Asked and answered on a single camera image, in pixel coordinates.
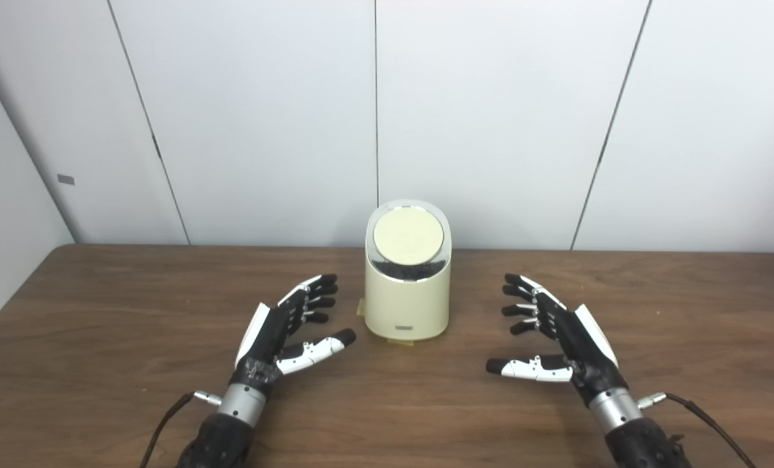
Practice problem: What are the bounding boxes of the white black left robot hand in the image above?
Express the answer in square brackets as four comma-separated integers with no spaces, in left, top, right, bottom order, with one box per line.
[229,274,357,394]

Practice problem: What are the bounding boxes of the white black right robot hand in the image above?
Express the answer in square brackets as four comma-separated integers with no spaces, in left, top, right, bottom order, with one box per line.
[486,273,628,404]

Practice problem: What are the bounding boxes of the cream-colored round bin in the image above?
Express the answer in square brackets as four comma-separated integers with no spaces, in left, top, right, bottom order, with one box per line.
[364,199,452,341]

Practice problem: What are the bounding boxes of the cream round bin lid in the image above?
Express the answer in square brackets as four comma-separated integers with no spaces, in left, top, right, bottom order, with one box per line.
[373,207,444,265]

